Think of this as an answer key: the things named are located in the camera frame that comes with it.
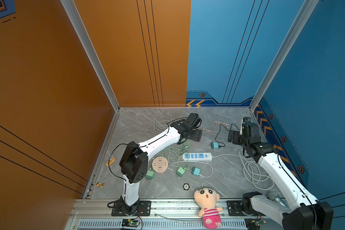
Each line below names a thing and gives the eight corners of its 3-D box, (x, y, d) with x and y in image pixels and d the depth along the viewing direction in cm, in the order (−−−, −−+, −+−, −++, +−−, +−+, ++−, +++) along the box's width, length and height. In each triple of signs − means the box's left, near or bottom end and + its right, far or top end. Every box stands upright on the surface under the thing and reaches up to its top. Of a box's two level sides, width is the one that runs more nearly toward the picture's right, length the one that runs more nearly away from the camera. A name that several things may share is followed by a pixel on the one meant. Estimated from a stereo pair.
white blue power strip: (182, 161, 92) (182, 159, 89) (182, 154, 95) (182, 152, 92) (211, 161, 92) (212, 159, 89) (210, 154, 95) (211, 152, 92)
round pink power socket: (151, 173, 87) (151, 171, 85) (153, 158, 94) (152, 156, 91) (168, 173, 87) (167, 171, 85) (168, 158, 93) (168, 156, 91)
